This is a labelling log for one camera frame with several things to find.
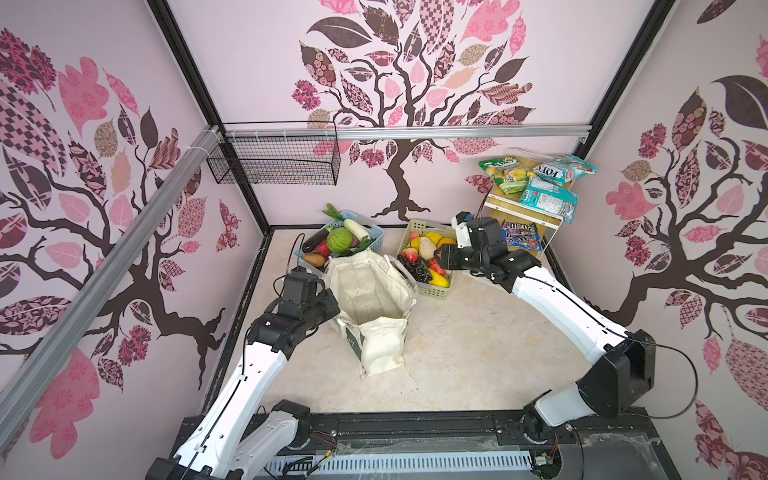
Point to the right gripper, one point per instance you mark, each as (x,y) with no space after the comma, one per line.
(447,253)

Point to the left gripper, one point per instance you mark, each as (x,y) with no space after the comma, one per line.
(326,298)

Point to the yellow lemon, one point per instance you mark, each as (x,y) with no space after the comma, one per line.
(434,237)

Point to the red strawberry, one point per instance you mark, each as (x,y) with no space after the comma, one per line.
(434,266)

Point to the dark purple eggplant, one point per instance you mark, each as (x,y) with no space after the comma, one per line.
(313,242)

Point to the black grape bunch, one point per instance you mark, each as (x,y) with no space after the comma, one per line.
(418,269)

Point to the cream canvas grocery bag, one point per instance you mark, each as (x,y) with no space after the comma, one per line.
(375,295)

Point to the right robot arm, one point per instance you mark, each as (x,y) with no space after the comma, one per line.
(622,363)

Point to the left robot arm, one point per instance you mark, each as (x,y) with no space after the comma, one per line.
(219,447)

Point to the green yellow snack bag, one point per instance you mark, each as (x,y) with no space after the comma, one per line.
(509,174)

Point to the teal white snack bag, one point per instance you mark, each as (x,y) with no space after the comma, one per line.
(564,169)

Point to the white wooden shelf rack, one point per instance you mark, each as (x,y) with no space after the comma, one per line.
(507,207)

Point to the orange fruit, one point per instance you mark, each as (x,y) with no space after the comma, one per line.
(446,241)

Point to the yellow banana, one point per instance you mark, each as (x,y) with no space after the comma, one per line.
(437,280)

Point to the beige pear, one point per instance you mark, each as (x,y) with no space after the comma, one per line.
(426,248)

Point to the green cabbage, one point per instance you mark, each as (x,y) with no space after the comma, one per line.
(340,240)

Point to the green plastic fruit basket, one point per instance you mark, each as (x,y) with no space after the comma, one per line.
(416,229)

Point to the red apple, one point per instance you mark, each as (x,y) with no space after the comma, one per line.
(410,254)

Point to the white daikon radish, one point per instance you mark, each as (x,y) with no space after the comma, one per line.
(356,229)

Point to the blue plastic vegetable basket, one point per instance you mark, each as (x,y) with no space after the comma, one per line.
(374,243)

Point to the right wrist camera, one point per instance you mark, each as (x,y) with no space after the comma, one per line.
(460,225)

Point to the black wire wall basket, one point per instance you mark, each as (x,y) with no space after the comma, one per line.
(278,152)

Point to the white cable duct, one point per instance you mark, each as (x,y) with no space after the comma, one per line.
(403,463)

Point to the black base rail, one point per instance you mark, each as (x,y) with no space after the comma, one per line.
(591,448)

